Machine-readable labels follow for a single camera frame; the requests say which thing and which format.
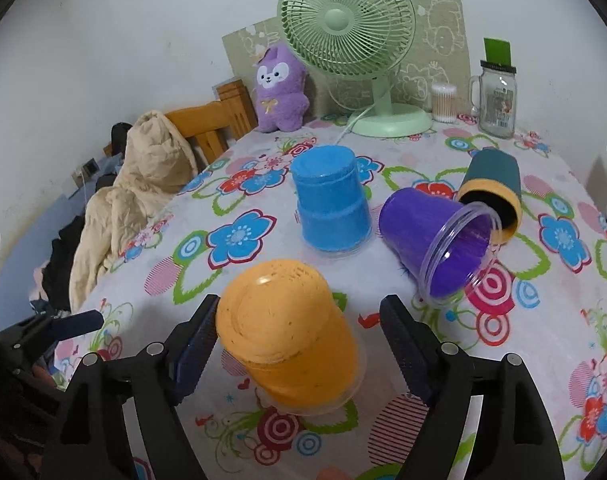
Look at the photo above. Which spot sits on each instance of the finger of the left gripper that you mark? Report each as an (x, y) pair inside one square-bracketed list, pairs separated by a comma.
[(75, 325)]

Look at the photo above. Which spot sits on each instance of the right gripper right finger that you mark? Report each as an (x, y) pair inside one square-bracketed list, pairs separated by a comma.
[(514, 438)]

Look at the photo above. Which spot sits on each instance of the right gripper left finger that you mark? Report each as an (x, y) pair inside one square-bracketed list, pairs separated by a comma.
[(91, 441)]

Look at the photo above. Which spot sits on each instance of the orange plastic cup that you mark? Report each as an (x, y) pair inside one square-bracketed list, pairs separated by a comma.
[(280, 320)]

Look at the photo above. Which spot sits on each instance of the purple plastic cup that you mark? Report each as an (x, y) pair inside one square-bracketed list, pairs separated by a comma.
[(446, 246)]

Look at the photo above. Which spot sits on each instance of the dark teal yellow-rimmed cup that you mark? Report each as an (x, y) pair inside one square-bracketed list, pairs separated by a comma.
[(493, 178)]

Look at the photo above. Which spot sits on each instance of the blue plastic cup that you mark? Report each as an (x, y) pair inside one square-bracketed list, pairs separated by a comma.
[(331, 204)]

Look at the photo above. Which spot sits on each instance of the dark clothes pile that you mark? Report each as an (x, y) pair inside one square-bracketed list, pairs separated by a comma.
[(53, 277)]

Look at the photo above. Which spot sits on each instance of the floral tablecloth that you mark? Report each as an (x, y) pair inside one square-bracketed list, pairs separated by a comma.
[(545, 299)]

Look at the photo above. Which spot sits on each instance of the beige puffer jacket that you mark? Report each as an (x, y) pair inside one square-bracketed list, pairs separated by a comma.
[(158, 162)]

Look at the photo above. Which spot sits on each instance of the wooden chair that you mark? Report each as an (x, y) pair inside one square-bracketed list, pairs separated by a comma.
[(205, 124)]

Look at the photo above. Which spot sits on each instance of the purple plush bunny toy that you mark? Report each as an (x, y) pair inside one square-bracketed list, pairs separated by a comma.
[(280, 101)]

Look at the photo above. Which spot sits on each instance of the glass mason jar mug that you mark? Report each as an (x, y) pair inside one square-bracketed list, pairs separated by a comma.
[(493, 93)]

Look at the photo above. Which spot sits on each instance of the cotton swab container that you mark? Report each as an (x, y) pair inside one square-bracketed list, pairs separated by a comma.
[(443, 102)]

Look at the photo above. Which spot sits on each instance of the green desk fan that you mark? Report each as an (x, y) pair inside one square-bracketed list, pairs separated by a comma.
[(358, 39)]

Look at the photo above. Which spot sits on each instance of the wall power outlet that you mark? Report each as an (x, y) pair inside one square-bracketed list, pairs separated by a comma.
[(86, 170)]

